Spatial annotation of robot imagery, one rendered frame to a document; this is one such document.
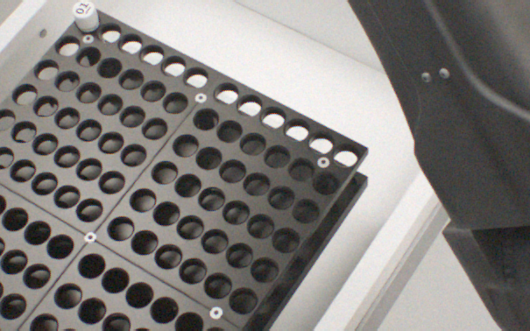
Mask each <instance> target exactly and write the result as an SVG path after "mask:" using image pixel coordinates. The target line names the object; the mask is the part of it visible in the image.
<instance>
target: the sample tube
mask: <svg viewBox="0 0 530 331"><path fill-rule="evenodd" d="M72 14H73V17H74V21H75V24H76V25H77V27H78V28H79V29H80V30H81V31H82V32H92V31H94V30H95V29H96V28H97V27H98V25H99V18H98V15H97V11H96V8H95V5H94V4H93V3H92V2H90V1H87V0H83V1H79V2H77V3H76V4H75V5H74V7H73V9H72Z"/></svg>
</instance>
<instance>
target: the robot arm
mask: <svg viewBox="0 0 530 331"><path fill-rule="evenodd" d="M347 2H348V4H349V6H350V8H351V9H352V11H353V12H354V14H355V16H356V17H357V21H358V23H359V24H360V25H361V27H362V29H364V32H365V33H366V35H367V37H368V39H369V41H370V42H371V45H372V46H373V48H374V50H375V52H376V54H377V56H378V58H379V60H380V62H381V64H382V66H383V68H384V70H385V73H386V76H387V78H388V80H389V82H390V84H391V86H392V89H393V91H394V94H395V95H396V97H397V99H398V102H399V106H400V107H401V110H402V112H403V115H404V117H405V119H406V123H407V125H408V128H409V131H410V133H411V136H412V139H413V155H414V157H415V159H416V161H418V163H419V166H420V169H421V170H422V171H423V173H424V174H425V176H426V178H427V179H428V182H429V184H430V185H431V187H432V189H433V190H434V192H435V194H436V196H437V198H438V200H439V201H440V203H441V204H442V206H443V208H444V209H445V211H446V213H447V215H448V216H449V219H450V221H449V223H448V224H447V225H446V227H445V228H444V229H443V230H442V234H443V236H444V237H445V239H446V241H447V244H448V245H449V247H450V248H451V250H452V252H453V253H454V255H455V257H456V259H457V261H458V262H459V264H460V265H461V266H462V268H463V271H464V272H465V274H466V276H467V277H468V279H469V281H470V282H471V284H472V285H473V287H474V289H475V290H476V292H477V294H478V296H479V298H480V299H481V300H482V301H483V302H484V305H485V307H486V309H487V310H488V312H489V314H490V315H491V317H492V318H493V320H494V321H495V322H496V324H497V325H498V327H499V328H500V329H501V330H502V331H530V0H347Z"/></svg>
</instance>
